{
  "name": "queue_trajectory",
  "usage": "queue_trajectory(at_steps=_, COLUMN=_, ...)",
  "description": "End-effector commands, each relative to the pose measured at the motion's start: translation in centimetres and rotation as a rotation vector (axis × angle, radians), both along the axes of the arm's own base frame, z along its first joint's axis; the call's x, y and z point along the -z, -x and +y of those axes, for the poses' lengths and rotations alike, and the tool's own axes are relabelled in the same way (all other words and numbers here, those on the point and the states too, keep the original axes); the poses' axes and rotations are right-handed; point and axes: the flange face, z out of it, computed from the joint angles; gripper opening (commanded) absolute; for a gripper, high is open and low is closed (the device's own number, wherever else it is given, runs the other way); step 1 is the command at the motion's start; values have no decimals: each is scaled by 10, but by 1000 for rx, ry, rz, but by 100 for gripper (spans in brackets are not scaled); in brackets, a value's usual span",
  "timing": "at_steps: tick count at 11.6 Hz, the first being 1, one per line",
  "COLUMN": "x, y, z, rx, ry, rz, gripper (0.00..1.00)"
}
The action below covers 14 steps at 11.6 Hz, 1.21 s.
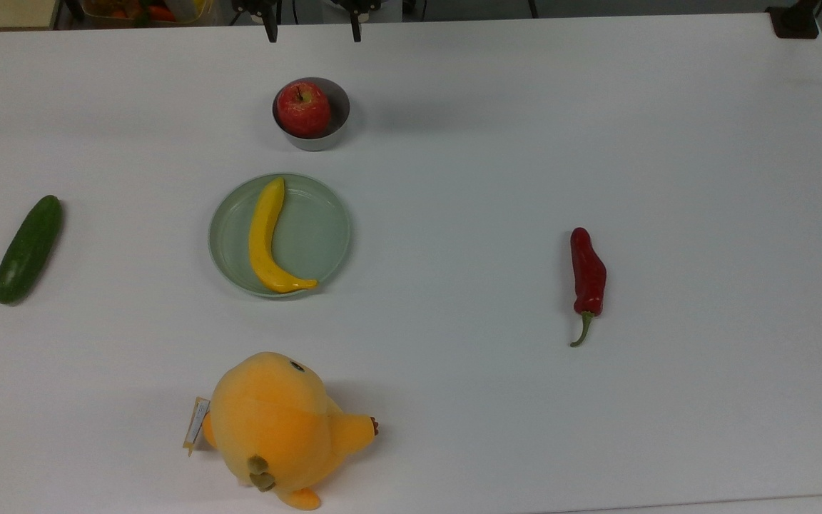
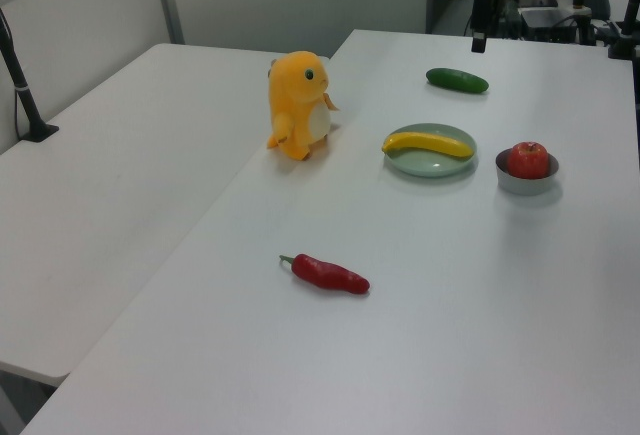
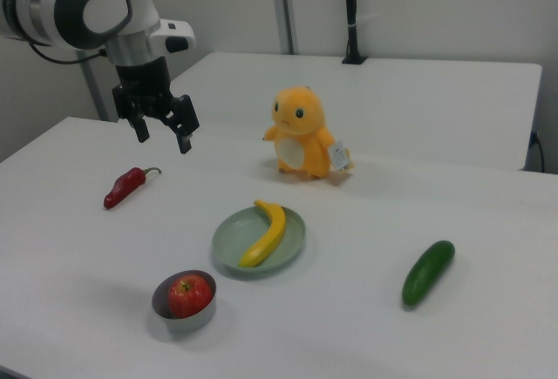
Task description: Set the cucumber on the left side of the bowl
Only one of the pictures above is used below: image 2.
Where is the grey bowl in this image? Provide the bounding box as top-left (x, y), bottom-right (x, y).
top-left (495, 149), bottom-right (560, 197)

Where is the black tripod stand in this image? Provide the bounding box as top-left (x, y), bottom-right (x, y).
top-left (606, 0), bottom-right (640, 61)

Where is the pale green plate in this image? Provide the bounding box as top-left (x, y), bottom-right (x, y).
top-left (383, 122), bottom-right (479, 179)

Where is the yellow banana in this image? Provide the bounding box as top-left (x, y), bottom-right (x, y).
top-left (381, 131), bottom-right (475, 160)

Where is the grey metal partition post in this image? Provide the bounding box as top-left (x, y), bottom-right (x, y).
top-left (150, 0), bottom-right (185, 46)

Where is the red chili pepper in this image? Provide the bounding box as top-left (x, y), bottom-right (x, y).
top-left (278, 253), bottom-right (371, 297)

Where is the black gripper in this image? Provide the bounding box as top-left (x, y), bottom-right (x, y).
top-left (471, 0), bottom-right (495, 54)

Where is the green cucumber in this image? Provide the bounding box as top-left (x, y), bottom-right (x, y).
top-left (425, 67), bottom-right (490, 95)

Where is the orange plush toy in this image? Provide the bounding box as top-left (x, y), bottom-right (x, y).
top-left (265, 50), bottom-right (342, 162)

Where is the red apple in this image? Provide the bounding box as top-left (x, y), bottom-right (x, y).
top-left (507, 141), bottom-right (550, 180)

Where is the black camera stand pole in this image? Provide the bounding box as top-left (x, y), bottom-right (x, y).
top-left (0, 7), bottom-right (60, 143)

